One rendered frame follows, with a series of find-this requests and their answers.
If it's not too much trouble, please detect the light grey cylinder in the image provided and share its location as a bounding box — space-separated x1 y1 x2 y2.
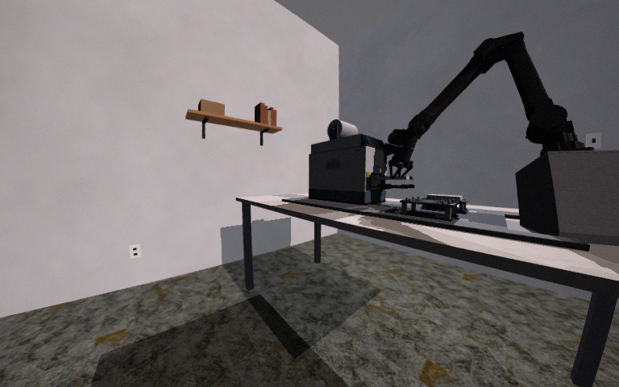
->
327 119 358 138

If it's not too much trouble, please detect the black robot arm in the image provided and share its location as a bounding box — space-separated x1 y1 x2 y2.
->
383 31 594 158

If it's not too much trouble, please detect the white multi-well plate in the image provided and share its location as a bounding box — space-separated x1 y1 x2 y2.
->
427 194 463 200

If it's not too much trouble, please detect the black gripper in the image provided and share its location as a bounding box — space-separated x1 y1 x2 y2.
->
388 146 413 179

